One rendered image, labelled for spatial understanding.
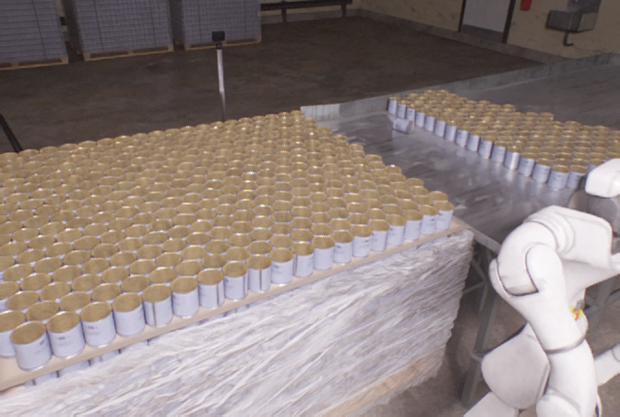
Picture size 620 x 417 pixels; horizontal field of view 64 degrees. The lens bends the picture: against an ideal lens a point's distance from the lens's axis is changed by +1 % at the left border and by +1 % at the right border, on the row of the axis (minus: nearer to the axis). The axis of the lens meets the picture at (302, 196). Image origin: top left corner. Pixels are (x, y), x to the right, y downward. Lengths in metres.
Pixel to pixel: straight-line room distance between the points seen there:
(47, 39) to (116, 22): 1.03
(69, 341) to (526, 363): 1.05
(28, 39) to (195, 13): 2.55
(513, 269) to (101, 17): 8.04
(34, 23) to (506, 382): 7.89
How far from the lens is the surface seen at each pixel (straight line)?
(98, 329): 1.25
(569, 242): 1.14
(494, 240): 1.80
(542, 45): 9.42
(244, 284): 1.32
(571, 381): 1.11
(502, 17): 9.81
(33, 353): 1.25
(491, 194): 2.09
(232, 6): 9.25
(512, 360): 1.39
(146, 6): 8.80
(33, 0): 8.45
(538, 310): 1.06
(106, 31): 8.69
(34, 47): 8.55
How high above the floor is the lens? 2.01
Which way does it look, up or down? 29 degrees down
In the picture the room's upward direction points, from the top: 1 degrees clockwise
